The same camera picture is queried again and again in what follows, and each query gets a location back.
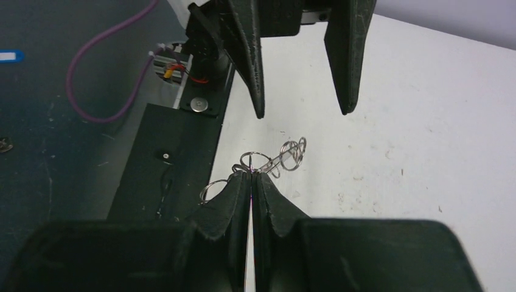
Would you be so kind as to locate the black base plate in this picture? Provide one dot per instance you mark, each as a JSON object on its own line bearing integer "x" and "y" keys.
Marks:
{"x": 172, "y": 156}

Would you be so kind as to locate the silver perforated ring disc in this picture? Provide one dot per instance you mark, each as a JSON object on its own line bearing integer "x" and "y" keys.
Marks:
{"x": 290, "y": 157}

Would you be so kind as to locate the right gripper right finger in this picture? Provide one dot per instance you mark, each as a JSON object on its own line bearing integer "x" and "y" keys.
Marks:
{"x": 295, "y": 252}

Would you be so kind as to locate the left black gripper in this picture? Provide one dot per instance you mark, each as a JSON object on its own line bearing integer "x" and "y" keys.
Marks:
{"x": 242, "y": 24}

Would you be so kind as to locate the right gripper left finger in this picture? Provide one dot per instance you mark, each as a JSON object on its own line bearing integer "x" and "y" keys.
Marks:
{"x": 204, "y": 252}

